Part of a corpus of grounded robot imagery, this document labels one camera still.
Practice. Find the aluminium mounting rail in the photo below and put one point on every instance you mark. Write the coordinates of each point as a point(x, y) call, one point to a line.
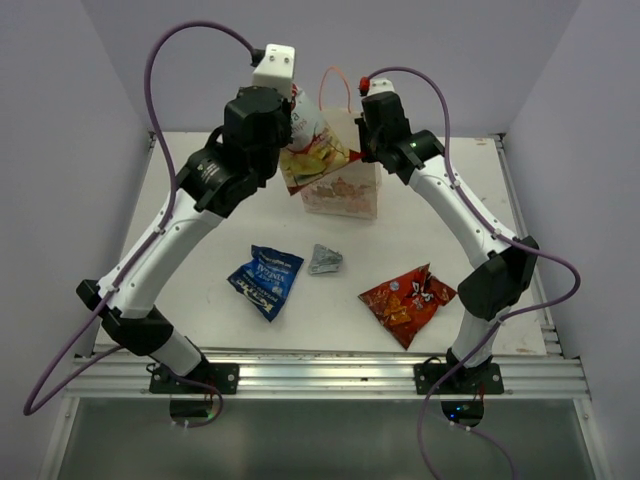
point(323, 375)

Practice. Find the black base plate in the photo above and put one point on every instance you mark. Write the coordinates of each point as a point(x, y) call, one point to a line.
point(223, 377)
point(481, 380)

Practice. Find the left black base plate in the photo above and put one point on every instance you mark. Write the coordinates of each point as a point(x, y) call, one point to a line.
point(223, 377)

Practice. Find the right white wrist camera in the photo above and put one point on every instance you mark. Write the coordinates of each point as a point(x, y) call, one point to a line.
point(368, 87)

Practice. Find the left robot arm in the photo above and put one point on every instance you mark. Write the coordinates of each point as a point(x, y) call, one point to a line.
point(238, 158)

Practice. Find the red Doritos chip bag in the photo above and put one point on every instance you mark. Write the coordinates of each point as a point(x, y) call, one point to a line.
point(407, 303)

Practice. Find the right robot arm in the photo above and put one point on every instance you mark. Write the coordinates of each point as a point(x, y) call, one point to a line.
point(502, 264)

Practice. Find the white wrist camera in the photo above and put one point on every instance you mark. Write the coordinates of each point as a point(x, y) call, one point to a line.
point(368, 87)
point(276, 69)

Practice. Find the silver foil snack packet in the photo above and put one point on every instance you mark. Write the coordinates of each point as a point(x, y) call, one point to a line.
point(324, 260)

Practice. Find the white pita chips bag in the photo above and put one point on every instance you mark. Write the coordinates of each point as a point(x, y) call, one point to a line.
point(315, 149)

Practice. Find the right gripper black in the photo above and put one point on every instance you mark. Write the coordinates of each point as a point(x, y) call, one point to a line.
point(366, 153)

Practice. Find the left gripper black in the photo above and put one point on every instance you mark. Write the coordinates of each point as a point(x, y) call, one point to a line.
point(285, 110)

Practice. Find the blue Kettle chip bag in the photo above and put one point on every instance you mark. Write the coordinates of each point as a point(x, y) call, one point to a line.
point(266, 280)

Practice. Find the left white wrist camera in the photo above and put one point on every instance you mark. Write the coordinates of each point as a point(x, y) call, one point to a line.
point(276, 69)

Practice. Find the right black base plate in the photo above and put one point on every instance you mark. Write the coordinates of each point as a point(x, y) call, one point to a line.
point(481, 380)

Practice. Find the white paper bag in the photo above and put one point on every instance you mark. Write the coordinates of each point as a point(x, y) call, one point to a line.
point(351, 191)

